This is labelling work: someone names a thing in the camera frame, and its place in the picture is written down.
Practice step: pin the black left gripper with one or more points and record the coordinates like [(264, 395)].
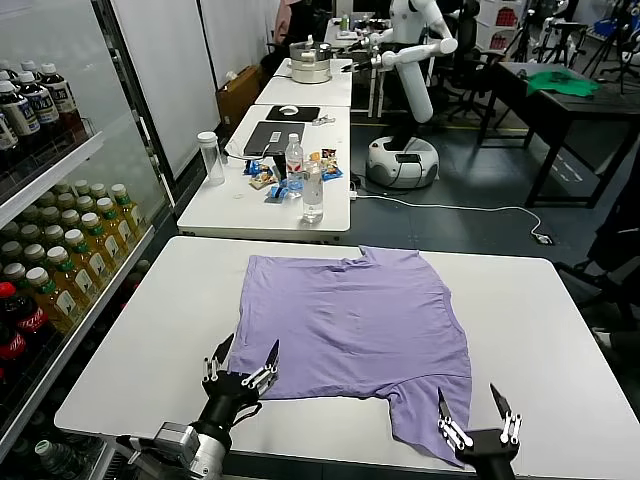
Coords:
[(230, 397)]

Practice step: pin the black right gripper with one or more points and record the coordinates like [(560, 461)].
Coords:
[(492, 455)]

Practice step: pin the purple t-shirt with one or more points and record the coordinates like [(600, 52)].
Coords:
[(350, 325)]

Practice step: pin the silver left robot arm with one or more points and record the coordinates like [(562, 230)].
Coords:
[(210, 455)]

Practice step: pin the white rectangular side table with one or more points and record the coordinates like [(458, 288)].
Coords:
[(300, 92), (225, 215)]

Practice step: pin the blue snack packet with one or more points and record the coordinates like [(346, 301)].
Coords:
[(277, 194), (251, 166), (332, 173)]

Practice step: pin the clear unlabelled water bottle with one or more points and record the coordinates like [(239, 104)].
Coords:
[(312, 200)]

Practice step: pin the yellow tea bottle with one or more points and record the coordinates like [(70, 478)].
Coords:
[(55, 305), (14, 271), (70, 290), (52, 232), (34, 250), (98, 190), (85, 270), (70, 217), (100, 250), (125, 215), (112, 235), (85, 203)]

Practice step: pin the clear cracker packet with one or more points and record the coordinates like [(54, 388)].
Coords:
[(262, 179)]

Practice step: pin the white floor power adapter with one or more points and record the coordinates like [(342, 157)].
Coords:
[(544, 239)]

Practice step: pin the clear bottle green label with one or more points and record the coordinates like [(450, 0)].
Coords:
[(55, 460)]

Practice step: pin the clear tumbler white lid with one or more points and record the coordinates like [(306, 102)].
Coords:
[(212, 160)]

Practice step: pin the water bottle red label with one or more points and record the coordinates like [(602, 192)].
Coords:
[(294, 165)]

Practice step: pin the red label cola bottle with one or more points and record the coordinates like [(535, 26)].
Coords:
[(27, 320), (14, 346)]

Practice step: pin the colourful snack packet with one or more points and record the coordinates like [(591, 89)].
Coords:
[(329, 157)]

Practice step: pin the gray closed laptop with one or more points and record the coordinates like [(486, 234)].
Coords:
[(270, 137)]

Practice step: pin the black office chair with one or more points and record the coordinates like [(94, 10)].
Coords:
[(467, 30), (617, 240)]

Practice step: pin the small metal clip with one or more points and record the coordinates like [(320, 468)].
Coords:
[(322, 119)]

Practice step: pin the white computer mouse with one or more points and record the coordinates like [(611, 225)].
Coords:
[(287, 109)]

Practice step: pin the black mouse pad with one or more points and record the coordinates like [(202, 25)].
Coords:
[(306, 112)]

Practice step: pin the brown cardboard box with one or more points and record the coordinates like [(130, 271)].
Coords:
[(237, 97)]

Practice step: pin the glass door beverage cooler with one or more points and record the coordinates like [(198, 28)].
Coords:
[(125, 100)]

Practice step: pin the steel cooking pot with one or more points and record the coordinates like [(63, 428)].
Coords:
[(310, 70)]

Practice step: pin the dark tea bottle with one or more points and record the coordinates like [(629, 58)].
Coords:
[(4, 135), (27, 65), (37, 107), (57, 100), (17, 117)]

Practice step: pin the white humanoid robot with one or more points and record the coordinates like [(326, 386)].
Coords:
[(415, 95)]

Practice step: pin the black metal table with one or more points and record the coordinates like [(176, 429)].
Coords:
[(575, 107)]

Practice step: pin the pink jacket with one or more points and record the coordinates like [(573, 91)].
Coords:
[(285, 17)]

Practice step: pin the green cloth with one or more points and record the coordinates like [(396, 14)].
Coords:
[(555, 82)]

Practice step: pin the small green bottle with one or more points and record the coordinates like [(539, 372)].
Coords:
[(344, 22)]

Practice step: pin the white red printed box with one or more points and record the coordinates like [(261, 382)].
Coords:
[(502, 15)]

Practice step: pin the blue plastic bin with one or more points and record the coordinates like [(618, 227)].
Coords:
[(605, 27)]

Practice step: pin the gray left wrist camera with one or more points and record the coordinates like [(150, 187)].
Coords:
[(175, 440)]

